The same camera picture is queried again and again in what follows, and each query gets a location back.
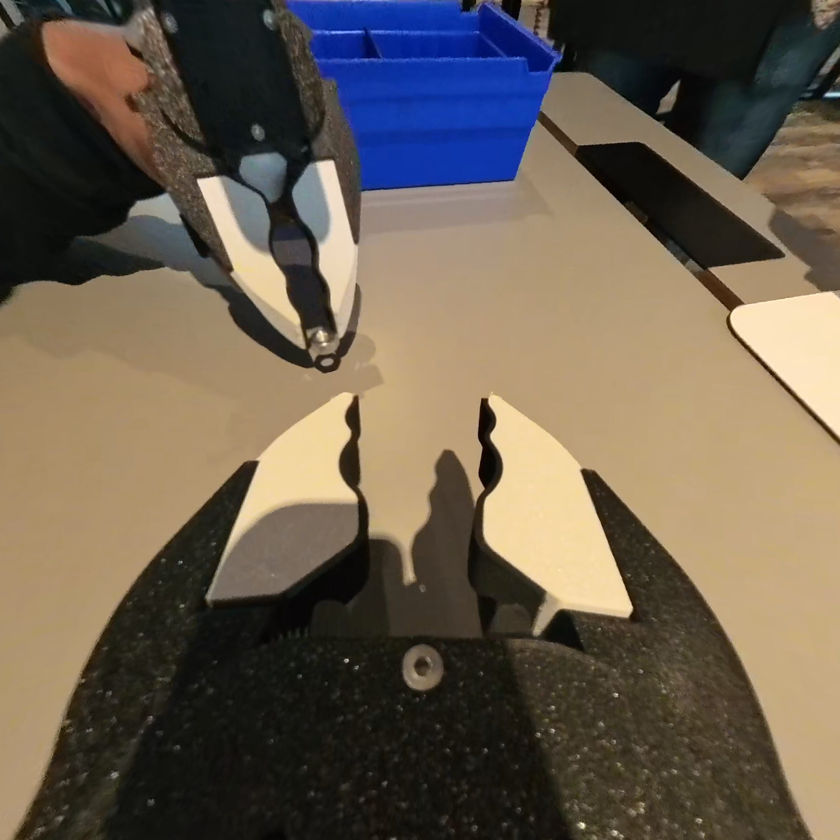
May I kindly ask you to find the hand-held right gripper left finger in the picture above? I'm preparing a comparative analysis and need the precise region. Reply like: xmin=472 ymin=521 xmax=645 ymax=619
xmin=205 ymin=392 xmax=370 ymax=607

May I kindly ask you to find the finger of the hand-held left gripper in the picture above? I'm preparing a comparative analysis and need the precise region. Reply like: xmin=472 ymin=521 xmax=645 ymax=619
xmin=285 ymin=157 xmax=361 ymax=342
xmin=196 ymin=157 xmax=315 ymax=352

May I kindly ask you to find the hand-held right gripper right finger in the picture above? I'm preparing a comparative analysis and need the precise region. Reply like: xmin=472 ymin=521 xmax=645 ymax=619
xmin=467 ymin=392 xmax=635 ymax=639

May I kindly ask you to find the silver hex bolt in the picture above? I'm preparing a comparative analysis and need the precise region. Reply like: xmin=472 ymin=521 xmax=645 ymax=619
xmin=306 ymin=325 xmax=342 ymax=374

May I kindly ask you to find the blue plastic bin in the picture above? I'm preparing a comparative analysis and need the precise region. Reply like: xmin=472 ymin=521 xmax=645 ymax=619
xmin=285 ymin=0 xmax=562 ymax=193

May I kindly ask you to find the person's left forearm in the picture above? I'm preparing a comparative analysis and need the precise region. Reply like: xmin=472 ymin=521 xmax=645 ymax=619
xmin=0 ymin=20 xmax=165 ymax=303

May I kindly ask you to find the person's left hand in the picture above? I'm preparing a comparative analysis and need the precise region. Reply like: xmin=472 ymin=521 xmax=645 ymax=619
xmin=42 ymin=18 xmax=165 ymax=188

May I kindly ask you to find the white monitor stand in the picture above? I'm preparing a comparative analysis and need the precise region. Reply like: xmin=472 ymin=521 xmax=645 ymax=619
xmin=728 ymin=292 xmax=840 ymax=442

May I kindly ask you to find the black cable tray cover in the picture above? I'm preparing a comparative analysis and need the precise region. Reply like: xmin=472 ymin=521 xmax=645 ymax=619
xmin=576 ymin=141 xmax=786 ymax=271

